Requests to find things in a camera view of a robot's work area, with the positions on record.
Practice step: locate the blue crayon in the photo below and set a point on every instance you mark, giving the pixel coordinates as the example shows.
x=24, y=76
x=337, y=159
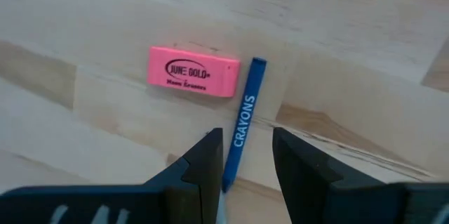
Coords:
x=245, y=118

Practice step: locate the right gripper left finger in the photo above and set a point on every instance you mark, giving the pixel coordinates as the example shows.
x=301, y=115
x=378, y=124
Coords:
x=182, y=203

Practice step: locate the pink printed eraser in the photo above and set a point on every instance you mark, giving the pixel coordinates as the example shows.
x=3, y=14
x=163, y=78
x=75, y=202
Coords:
x=193, y=71

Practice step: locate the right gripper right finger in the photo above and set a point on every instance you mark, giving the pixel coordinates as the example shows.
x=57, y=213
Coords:
x=315, y=199

